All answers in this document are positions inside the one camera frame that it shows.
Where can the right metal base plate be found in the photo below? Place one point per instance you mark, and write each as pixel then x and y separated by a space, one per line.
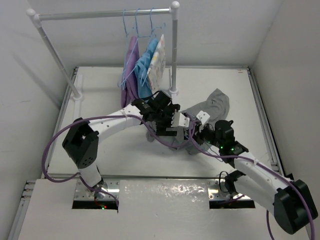
pixel 216 194

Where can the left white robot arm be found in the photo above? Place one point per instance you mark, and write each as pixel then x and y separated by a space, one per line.
pixel 84 135

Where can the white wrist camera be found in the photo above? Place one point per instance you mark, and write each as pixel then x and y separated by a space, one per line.
pixel 203 117
pixel 179 120

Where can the white foam front board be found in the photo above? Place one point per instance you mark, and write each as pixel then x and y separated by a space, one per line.
pixel 148 210

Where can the blue garment on hanger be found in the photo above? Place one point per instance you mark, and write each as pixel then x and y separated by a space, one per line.
pixel 141 69

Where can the grey t shirt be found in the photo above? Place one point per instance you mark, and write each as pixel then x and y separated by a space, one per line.
pixel 217 105

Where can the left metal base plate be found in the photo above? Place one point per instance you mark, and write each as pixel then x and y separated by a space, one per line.
pixel 107 191

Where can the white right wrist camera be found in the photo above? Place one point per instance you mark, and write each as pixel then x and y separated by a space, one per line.
pixel 203 117

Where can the light blue wire hanger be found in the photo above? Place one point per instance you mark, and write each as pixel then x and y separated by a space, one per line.
pixel 206 149

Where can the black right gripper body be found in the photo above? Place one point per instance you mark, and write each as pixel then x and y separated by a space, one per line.
pixel 205 134

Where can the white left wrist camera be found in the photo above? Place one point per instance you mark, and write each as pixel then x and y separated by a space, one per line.
pixel 179 120

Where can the purple garment on hanger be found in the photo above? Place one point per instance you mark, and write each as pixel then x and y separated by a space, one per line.
pixel 128 82

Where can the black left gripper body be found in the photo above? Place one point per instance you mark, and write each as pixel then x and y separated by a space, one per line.
pixel 163 119

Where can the metal base plate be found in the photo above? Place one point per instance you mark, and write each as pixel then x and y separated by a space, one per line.
pixel 216 194
pixel 107 191

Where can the white clothes rack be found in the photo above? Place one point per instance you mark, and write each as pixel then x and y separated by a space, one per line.
pixel 76 85

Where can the white patterned garment on hanger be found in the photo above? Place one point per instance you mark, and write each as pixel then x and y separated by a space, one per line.
pixel 157 65

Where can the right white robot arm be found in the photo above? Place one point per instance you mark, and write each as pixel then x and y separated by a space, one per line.
pixel 289 201

